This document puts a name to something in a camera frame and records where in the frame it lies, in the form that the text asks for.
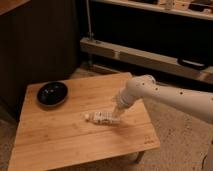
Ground white plastic bottle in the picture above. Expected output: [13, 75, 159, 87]
[85, 111, 121, 125]

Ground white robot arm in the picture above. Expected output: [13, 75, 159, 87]
[115, 75, 213, 124]

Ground black ceramic bowl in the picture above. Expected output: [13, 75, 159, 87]
[36, 81, 69, 107]

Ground long beige case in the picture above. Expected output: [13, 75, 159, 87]
[80, 37, 213, 84]

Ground wooden table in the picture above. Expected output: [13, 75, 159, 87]
[8, 73, 160, 171]

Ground metal pole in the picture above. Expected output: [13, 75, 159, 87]
[86, 0, 93, 40]

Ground dark wooden cabinet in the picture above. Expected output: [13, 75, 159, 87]
[0, 0, 79, 119]

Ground wooden shelf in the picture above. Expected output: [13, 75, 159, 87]
[92, 0, 213, 21]

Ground black case handle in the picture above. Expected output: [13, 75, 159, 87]
[177, 58, 210, 70]

